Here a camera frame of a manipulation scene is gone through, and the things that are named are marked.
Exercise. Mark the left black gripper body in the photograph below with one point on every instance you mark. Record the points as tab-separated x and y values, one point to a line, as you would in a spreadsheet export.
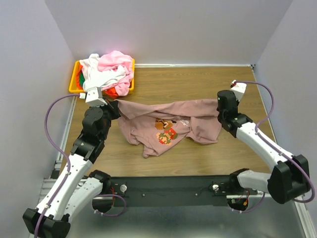
114	109

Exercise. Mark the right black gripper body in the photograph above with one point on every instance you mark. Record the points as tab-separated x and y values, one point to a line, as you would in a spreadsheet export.
220	106

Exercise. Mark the dusty pink mario t-shirt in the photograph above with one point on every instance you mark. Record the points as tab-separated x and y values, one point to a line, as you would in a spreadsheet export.
160	127

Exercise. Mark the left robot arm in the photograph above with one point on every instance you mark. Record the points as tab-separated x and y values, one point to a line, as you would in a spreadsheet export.
53	215

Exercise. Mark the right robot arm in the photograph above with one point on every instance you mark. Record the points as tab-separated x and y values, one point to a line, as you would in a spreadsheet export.
289	175

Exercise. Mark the orange red t-shirt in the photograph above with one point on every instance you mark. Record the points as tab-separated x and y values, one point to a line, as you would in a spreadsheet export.
111	92

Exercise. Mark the white t-shirt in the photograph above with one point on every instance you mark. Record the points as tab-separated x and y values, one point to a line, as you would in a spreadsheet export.
96	78

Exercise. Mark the green t-shirt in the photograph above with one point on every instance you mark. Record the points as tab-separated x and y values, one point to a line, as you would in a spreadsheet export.
80	79

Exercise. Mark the yellow plastic bin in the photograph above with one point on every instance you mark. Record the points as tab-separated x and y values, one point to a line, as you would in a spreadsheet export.
74	86

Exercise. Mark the light pink t-shirt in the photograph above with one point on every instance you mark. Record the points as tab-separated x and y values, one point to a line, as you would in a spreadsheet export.
112	61

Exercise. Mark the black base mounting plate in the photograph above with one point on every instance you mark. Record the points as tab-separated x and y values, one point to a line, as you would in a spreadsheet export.
170	191

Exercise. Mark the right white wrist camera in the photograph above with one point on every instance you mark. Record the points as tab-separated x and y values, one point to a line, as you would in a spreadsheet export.
238	88

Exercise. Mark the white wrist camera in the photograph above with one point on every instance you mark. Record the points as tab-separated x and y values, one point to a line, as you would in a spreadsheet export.
93	97
238	88

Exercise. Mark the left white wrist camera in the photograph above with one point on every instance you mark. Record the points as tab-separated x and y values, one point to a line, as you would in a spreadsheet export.
93	97

